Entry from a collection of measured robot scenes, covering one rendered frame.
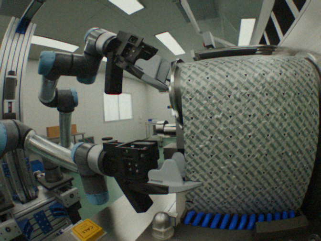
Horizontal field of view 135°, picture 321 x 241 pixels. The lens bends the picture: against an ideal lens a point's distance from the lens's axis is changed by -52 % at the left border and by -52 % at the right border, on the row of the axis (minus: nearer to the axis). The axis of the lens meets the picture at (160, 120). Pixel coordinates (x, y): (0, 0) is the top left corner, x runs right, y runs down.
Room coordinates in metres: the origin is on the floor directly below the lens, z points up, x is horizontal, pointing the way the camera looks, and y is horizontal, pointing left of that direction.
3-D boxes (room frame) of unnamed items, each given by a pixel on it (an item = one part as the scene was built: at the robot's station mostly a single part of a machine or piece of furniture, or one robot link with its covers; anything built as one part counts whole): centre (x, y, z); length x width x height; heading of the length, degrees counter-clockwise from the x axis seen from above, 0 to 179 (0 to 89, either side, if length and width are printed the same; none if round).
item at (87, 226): (0.23, 0.22, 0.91); 0.07 x 0.07 x 0.02; 63
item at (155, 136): (5.12, 0.27, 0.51); 0.91 x 0.58 x 1.02; 177
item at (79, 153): (0.34, 0.21, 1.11); 0.11 x 0.08 x 0.09; 63
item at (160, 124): (0.34, 0.00, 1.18); 0.04 x 0.02 x 0.04; 153
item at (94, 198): (0.35, 0.22, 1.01); 0.11 x 0.08 x 0.11; 21
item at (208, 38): (0.75, -0.33, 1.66); 0.07 x 0.07 x 0.10; 53
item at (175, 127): (0.32, -0.04, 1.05); 0.06 x 0.05 x 0.31; 63
